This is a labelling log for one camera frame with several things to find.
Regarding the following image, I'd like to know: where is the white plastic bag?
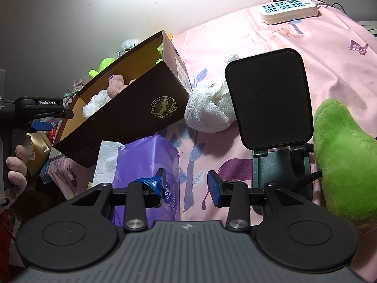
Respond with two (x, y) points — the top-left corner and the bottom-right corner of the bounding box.
(82, 89), (111, 120)

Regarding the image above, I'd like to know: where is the yellow fluffy cloth toy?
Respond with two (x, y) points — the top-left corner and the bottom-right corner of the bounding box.
(155, 43), (164, 65)

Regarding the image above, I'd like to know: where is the person left hand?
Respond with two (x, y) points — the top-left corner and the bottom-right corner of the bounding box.
(6, 135), (31, 197)

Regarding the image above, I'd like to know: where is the dark brown cardboard box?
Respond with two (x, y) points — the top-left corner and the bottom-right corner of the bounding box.
(53, 31), (192, 168)

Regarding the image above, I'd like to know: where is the black phone stand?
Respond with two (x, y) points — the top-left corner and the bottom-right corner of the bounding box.
(225, 48), (316, 201)

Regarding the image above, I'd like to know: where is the mauve plush bunny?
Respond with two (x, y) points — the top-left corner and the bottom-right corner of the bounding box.
(107, 74), (135, 98)

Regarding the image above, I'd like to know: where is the white power strip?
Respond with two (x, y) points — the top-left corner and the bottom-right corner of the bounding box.
(258, 0), (319, 25)

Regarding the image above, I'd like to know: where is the white towel plush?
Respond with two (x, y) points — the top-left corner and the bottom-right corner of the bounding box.
(184, 69), (236, 133)

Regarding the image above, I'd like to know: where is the dark green plush toy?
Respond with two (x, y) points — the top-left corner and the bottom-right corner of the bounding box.
(313, 99), (376, 227)

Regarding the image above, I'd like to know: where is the purple tissue pack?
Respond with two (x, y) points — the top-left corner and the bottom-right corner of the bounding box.
(93, 135), (180, 226)

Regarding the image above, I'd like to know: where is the panda plush toy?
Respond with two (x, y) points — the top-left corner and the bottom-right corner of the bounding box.
(117, 38), (141, 58)

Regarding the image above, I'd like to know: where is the red small package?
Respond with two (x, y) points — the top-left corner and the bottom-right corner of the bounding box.
(45, 117), (61, 142)

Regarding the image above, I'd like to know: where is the gold tissue box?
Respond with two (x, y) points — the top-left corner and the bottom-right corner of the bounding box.
(27, 132), (52, 177)

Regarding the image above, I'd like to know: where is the lime green plush toy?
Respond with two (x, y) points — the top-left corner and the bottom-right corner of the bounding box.
(88, 58), (116, 79)

